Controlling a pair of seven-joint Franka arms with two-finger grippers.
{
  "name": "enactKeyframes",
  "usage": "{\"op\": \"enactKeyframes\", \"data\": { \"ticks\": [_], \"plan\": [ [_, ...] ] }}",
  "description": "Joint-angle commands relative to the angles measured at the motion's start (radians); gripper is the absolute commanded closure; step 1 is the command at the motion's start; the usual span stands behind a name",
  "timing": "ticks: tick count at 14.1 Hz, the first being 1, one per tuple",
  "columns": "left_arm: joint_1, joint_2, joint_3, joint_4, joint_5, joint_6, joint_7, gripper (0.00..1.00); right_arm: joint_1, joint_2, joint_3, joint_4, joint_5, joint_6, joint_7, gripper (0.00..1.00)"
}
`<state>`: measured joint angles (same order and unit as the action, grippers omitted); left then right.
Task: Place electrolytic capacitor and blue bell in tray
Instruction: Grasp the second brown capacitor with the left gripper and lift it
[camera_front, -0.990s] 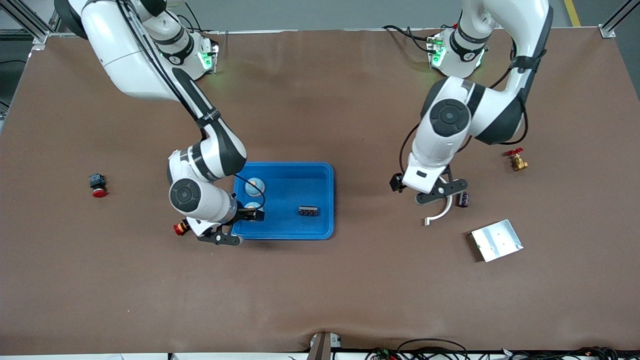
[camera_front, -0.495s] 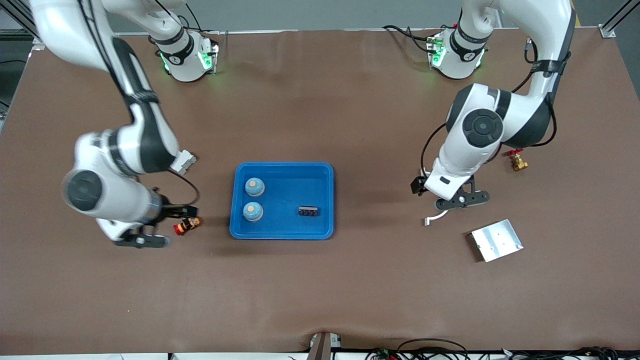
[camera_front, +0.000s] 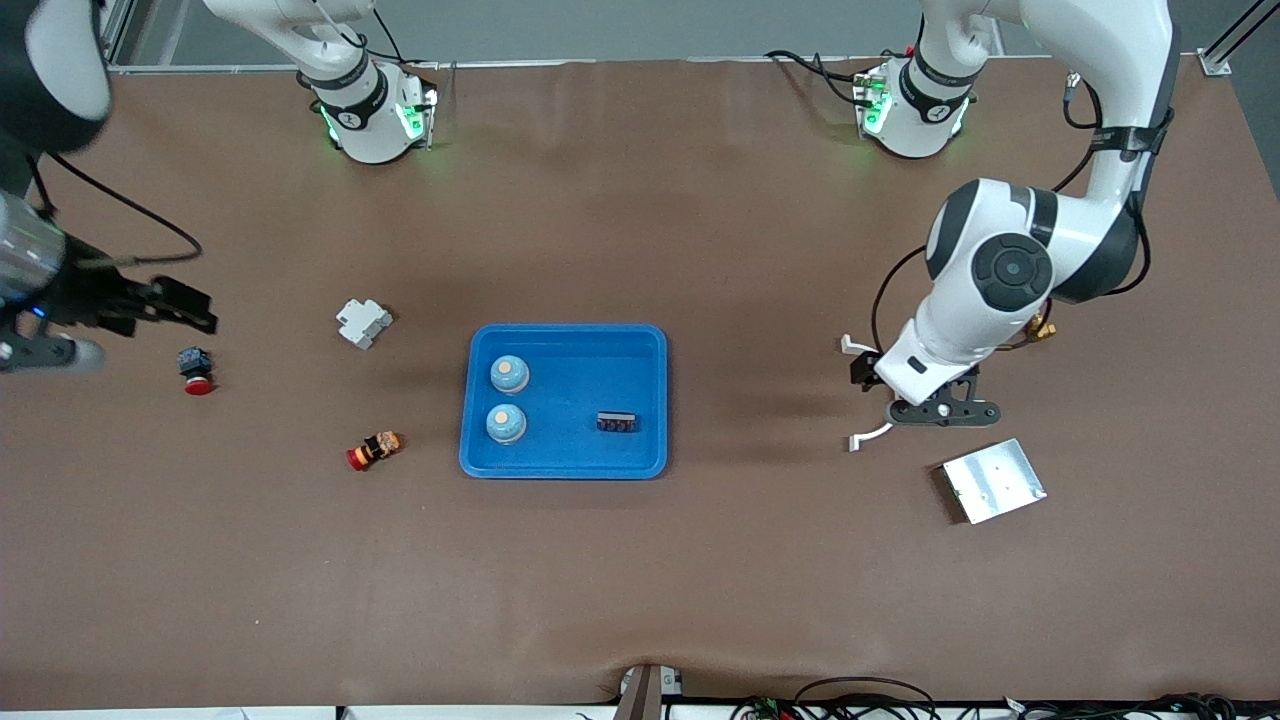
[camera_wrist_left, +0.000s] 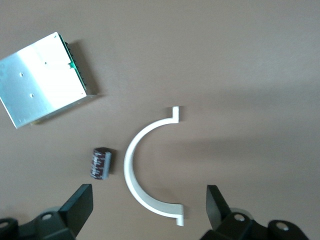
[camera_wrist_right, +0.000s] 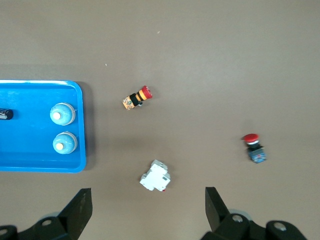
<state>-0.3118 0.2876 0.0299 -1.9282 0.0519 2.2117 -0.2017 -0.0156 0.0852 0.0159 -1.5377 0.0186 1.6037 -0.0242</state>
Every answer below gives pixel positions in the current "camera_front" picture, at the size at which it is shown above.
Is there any silver metal plate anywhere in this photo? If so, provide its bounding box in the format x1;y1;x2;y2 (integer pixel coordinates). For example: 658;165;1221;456
935;438;1049;526

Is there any black cable loop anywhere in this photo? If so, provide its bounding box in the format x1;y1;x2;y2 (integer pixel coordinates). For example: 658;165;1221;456
735;676;941;720

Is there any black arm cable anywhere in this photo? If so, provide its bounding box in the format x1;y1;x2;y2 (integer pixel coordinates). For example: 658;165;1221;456
30;150;203;269
872;70;1151;351

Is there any white circuit breaker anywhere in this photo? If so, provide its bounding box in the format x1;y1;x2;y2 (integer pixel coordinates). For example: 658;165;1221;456
335;298;395;351

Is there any grey metal table bracket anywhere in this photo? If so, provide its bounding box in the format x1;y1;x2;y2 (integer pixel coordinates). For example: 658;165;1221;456
612;663;686;720

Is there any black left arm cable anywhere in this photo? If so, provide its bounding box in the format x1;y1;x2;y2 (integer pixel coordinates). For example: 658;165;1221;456
872;70;1151;351

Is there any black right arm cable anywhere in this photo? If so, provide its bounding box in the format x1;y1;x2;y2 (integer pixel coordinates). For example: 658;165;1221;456
30;150;203;269

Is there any red emergency stop orange body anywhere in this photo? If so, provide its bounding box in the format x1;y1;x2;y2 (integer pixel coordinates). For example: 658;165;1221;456
346;430;404;473

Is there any blue plastic tray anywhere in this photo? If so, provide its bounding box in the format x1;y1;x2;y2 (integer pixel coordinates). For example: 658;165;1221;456
459;323;669;481

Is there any black cable bundle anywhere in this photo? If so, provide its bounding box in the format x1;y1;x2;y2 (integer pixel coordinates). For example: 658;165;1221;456
1000;690;1246;720

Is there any red pushbutton black body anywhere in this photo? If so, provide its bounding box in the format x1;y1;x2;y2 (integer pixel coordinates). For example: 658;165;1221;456
178;346;216;397

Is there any black base cable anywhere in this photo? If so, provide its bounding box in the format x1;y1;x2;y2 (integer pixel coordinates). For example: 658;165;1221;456
372;5;409;67
765;48;863;107

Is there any aluminium frame profile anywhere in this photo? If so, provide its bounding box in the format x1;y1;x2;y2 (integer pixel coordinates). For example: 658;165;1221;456
1200;0;1280;76

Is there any white curved plastic bracket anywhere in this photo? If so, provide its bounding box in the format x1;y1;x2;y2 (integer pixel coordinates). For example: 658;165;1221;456
840;334;896;453

